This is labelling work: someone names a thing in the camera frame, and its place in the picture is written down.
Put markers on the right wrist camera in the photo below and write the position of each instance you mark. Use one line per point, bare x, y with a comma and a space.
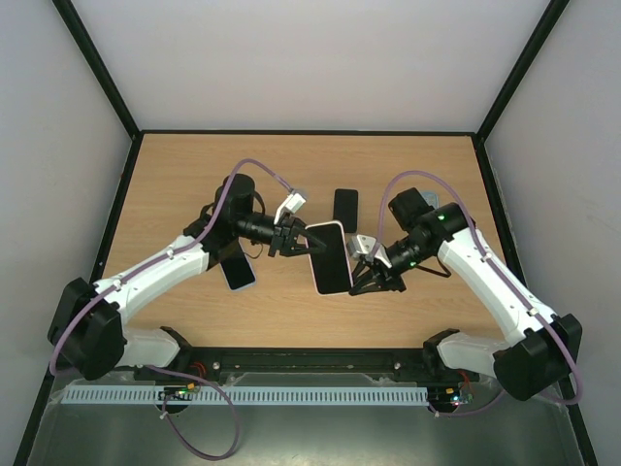
368, 250

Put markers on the white slotted cable duct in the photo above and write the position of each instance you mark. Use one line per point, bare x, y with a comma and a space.
252, 396

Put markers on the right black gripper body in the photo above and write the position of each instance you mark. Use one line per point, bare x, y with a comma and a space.
379, 271

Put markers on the dark blue phone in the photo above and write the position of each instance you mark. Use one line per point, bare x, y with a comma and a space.
345, 209

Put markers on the black mounting rail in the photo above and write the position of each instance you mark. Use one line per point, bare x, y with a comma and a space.
398, 365

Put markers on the controller board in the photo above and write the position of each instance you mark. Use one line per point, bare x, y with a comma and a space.
455, 396
184, 393

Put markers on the phone in blue case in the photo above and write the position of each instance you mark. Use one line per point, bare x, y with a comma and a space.
238, 273

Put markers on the black aluminium frame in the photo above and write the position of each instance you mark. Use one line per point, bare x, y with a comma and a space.
75, 26

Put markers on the left controller board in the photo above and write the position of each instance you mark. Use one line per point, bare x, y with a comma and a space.
184, 393

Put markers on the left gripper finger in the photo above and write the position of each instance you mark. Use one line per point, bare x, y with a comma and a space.
300, 249
309, 239

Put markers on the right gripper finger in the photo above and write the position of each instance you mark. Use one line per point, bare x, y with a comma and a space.
363, 273
361, 288

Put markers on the right controller board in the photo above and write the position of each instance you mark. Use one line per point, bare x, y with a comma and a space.
455, 396

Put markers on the black phone white edge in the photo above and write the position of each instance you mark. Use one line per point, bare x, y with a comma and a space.
331, 269

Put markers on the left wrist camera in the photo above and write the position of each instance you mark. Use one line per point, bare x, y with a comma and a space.
293, 202

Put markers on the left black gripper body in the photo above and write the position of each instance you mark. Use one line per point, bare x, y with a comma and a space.
279, 236

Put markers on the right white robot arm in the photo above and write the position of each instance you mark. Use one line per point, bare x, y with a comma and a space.
538, 347

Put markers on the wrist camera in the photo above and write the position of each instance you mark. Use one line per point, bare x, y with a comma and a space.
368, 250
293, 202

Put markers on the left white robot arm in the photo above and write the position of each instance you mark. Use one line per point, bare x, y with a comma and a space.
90, 328

